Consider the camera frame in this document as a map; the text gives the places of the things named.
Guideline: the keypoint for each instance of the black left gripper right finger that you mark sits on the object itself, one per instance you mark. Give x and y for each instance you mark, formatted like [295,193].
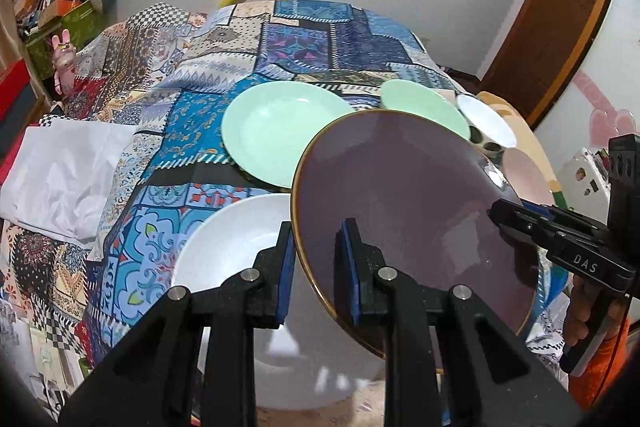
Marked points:
[449,359]

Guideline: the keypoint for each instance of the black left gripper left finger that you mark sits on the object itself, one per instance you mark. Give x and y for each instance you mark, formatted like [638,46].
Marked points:
[147,379]

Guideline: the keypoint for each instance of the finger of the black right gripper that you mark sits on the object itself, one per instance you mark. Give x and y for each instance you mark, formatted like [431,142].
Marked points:
[523,222]

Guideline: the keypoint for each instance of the white bowl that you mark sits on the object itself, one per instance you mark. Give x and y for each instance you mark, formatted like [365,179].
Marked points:
[489,131]

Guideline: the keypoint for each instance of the purple plate with gold rim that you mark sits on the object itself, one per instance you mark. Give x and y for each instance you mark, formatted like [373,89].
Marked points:
[421,194]

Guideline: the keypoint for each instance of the white plate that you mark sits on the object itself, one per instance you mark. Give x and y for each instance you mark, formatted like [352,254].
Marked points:
[309,361]

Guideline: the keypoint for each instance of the mint green bowl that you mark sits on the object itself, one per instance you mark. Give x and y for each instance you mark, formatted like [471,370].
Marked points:
[412,98]

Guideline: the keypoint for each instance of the large mint green plate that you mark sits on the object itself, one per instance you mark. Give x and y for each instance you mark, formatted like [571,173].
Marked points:
[266,128]

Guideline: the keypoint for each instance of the orange sleeve forearm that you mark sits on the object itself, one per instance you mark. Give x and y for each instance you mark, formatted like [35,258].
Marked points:
[601,371]

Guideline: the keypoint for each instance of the right hand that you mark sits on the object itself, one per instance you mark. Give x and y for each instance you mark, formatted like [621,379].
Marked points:
[578,313]

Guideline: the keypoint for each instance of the pink small plate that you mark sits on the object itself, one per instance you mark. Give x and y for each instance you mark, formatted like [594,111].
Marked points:
[525,178]

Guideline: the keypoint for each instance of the white folded cloth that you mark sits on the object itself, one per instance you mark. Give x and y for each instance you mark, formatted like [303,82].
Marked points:
[61,176]

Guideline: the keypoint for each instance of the brown wooden door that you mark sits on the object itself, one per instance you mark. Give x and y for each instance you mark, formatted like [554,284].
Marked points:
[541,53]

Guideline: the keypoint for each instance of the patchwork patterned tablecloth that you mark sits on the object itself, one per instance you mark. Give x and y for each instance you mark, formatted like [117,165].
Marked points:
[171,74]

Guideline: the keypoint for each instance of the red box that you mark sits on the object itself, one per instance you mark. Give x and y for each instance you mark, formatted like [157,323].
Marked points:
[12,82]

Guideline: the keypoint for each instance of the pink rabbit toy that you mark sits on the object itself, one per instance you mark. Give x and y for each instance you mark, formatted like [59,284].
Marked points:
[63,62]

